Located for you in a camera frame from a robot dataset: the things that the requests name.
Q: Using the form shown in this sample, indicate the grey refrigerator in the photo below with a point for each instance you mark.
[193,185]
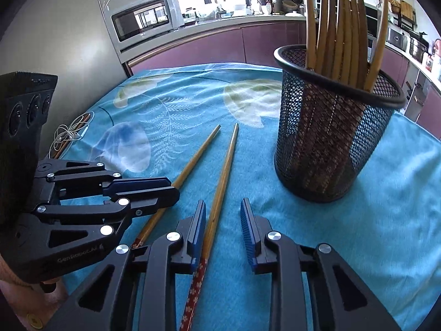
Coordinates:
[75,58]

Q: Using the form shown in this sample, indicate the black mesh utensil holder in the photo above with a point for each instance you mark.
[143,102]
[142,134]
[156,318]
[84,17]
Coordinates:
[310,165]

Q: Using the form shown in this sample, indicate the purple kitchen cabinets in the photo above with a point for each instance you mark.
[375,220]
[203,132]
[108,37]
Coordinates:
[206,48]

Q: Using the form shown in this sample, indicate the wooden cutting board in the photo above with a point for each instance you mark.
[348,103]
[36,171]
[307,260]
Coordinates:
[407,11]

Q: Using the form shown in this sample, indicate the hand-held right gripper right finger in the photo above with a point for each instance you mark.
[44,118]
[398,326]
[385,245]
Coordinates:
[246,231]

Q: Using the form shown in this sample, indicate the stainless steel stockpot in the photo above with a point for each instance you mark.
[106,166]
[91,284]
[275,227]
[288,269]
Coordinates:
[418,50]

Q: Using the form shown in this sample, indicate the person's left forearm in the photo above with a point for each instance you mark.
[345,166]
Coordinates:
[13,272]

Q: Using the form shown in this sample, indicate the bundle of wooden chopsticks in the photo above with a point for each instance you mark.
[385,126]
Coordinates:
[311,34]

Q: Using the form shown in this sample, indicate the silver microwave oven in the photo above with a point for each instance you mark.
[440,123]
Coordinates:
[144,20]

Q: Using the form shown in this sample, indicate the silver countertop appliance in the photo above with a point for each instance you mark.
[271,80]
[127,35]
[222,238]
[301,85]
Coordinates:
[398,38]

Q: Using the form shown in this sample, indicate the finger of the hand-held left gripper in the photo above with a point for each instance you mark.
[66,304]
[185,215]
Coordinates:
[137,186]
[151,201]

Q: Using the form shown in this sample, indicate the blue floral tablecloth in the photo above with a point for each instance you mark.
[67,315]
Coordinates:
[379,231]

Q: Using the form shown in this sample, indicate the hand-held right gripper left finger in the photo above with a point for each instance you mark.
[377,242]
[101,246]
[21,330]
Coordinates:
[199,224]

